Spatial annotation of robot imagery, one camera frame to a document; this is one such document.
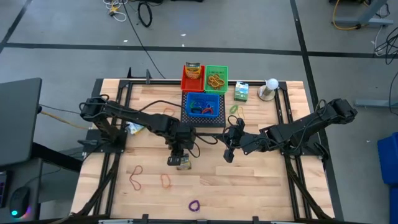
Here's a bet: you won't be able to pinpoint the black perforated metal shelf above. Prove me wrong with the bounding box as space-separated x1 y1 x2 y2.
180 91 226 137

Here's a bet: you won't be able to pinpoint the black computer mouse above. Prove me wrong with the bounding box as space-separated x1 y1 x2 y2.
9 186 32 219

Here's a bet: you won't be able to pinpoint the grey desk foot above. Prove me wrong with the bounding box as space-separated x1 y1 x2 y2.
354 98 398 108

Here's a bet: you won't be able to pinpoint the yellow cable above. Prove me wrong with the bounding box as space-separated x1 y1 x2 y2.
39 110 93 130
331 0 361 31

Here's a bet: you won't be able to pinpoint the grey desk leg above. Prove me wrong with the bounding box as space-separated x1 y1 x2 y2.
334 0 394 27

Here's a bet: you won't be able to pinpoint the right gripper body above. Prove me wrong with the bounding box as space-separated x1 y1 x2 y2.
222 126 249 154

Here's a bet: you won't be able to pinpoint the blue plastic basket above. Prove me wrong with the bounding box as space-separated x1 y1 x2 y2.
185 92 221 119

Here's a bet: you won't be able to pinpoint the black tangled floor cables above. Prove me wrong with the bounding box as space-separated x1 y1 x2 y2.
374 24 398 66

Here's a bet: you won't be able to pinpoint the red plastic basket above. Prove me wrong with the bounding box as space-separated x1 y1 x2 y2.
180 64 206 93

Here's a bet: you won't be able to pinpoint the white bulb lamp wooden base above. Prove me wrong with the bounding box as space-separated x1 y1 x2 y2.
257 78 279 102

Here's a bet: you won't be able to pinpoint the purple coil wrist keychain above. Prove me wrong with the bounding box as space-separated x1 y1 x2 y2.
188 199 201 213

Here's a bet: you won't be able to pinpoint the green plastic basket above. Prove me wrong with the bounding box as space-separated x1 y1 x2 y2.
204 65 229 95

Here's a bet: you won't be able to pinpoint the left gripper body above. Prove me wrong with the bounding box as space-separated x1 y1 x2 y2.
166 123 197 156

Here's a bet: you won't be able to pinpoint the black coiled floor cable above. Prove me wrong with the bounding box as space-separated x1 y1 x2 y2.
137 1 153 28

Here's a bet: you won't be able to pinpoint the long black floor cable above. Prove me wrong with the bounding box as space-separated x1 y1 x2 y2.
122 0 166 80

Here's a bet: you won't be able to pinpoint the black keyboard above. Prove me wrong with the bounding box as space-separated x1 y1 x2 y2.
0 170 9 208

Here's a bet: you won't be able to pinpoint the black sleeved cable bundle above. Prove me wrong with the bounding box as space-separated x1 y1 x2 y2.
285 155 330 220
73 152 121 217

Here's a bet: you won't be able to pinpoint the green yellow crayon box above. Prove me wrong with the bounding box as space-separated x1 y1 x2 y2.
185 62 202 80
126 121 146 136
176 154 192 171
233 81 249 103

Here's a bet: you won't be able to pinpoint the blue storage bin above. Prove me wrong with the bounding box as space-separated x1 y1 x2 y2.
377 132 398 186
389 186 398 224

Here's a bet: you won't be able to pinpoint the white floor cable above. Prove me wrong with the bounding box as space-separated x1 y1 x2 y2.
102 0 127 22

